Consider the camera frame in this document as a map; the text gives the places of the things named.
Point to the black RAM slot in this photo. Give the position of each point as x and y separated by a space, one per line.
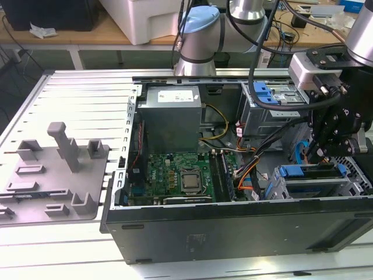
214 175

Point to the crumpled plastic bag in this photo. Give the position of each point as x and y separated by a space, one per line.
42 30

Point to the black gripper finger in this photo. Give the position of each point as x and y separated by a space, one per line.
325 125
344 147

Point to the black graphics card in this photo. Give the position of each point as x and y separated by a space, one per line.
186 200

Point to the small black adapter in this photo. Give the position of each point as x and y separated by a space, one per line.
289 36

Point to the grey metal disk bay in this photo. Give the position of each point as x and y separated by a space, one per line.
351 189

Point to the green motherboard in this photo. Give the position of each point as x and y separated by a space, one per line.
163 175

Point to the grey power supply unit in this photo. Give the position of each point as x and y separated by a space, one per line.
169 122

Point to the flat grey box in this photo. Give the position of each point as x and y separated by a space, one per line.
326 11

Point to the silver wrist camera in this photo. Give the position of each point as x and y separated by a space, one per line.
303 73

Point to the white label tag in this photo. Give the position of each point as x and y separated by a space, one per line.
265 59

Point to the blue cardboard box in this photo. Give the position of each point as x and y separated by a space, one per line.
351 6

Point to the grey metal drive cage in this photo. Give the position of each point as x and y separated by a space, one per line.
262 122

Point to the silver CPU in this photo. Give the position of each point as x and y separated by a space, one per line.
190 181

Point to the CPU socket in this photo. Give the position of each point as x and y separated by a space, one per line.
190 193

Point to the hard disk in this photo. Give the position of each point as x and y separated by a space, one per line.
291 171

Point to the white foam box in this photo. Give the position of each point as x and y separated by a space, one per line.
145 23

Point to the clear plastic bags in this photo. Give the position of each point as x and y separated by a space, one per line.
341 21

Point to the large black box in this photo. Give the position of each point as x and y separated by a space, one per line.
52 14

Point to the small black box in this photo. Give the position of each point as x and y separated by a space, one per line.
298 21

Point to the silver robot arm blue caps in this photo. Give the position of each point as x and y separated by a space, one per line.
204 35

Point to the grey parts rack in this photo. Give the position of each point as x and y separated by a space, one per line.
43 175

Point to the blue plastic drive latch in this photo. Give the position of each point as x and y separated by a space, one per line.
262 93

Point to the black PC case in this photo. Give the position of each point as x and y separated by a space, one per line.
233 233

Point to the black bin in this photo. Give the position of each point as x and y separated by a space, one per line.
223 59

